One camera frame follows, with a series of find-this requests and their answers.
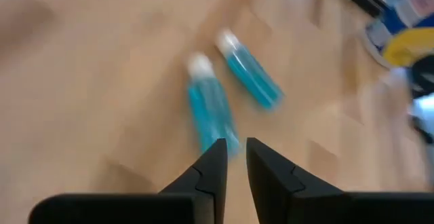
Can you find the blue mouthwash bottle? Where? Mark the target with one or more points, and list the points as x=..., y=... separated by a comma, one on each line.
x=208, y=108
x=254, y=78

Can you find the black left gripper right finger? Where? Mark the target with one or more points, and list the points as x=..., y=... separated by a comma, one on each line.
x=298, y=203

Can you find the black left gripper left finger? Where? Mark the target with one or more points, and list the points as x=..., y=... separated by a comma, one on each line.
x=203, y=197

